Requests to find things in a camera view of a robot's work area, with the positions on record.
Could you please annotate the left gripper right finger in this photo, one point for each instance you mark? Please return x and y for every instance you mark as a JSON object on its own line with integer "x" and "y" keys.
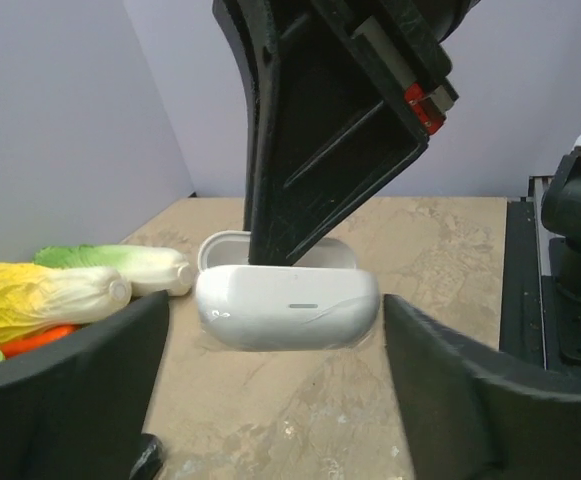
{"x": 471, "y": 412}

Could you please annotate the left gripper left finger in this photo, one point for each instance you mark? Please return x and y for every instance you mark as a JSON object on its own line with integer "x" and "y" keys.
{"x": 75, "y": 408}

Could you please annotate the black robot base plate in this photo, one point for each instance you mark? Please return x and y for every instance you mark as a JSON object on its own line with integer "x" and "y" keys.
{"x": 541, "y": 303}

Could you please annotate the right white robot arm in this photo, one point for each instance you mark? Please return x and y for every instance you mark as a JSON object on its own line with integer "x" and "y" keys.
{"x": 577, "y": 210}

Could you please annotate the yellow napa cabbage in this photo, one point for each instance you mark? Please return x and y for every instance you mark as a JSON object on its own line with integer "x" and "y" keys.
{"x": 34, "y": 298}

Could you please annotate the green napa cabbage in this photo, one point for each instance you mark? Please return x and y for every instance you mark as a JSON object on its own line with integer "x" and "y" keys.
{"x": 148, "y": 269}

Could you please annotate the white earbud charging case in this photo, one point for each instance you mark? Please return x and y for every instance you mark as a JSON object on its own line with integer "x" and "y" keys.
{"x": 323, "y": 302}

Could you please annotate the orange carrot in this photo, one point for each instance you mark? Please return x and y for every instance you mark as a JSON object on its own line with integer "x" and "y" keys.
{"x": 25, "y": 345}

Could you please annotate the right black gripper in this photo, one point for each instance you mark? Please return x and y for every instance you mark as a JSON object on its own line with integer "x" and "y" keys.
{"x": 340, "y": 97}

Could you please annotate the black earbud charging case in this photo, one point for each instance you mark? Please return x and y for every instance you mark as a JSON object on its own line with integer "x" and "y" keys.
{"x": 151, "y": 458}

